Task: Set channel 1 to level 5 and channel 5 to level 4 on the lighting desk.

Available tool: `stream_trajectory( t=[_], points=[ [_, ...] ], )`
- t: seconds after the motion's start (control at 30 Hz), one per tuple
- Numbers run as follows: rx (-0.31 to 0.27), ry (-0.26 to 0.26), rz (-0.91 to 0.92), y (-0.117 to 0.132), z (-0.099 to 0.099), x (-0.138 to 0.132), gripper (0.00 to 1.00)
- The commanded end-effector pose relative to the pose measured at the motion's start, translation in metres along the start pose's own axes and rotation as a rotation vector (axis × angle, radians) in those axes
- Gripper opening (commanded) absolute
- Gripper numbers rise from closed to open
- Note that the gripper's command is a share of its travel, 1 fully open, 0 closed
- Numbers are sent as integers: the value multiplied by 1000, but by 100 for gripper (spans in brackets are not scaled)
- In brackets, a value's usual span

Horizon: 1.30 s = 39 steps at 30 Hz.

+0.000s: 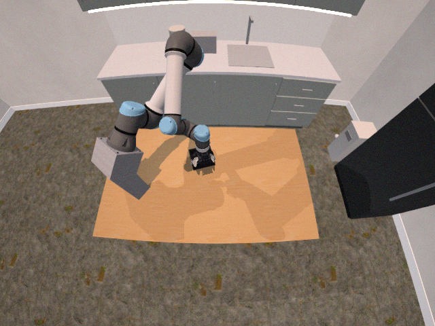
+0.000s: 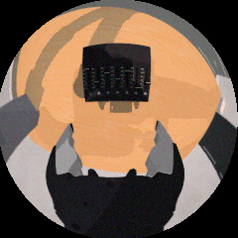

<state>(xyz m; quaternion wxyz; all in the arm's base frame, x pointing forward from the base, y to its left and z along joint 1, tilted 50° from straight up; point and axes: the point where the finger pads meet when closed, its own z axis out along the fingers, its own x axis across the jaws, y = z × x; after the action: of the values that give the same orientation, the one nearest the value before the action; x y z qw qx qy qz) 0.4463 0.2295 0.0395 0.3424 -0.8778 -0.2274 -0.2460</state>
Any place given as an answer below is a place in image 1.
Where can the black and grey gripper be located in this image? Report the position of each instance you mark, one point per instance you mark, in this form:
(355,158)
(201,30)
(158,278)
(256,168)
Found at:
(206,160)

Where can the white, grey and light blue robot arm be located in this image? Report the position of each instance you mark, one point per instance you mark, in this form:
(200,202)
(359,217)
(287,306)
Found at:
(133,116)

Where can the black lighting desk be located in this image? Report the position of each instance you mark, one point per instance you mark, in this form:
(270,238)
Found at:
(192,151)

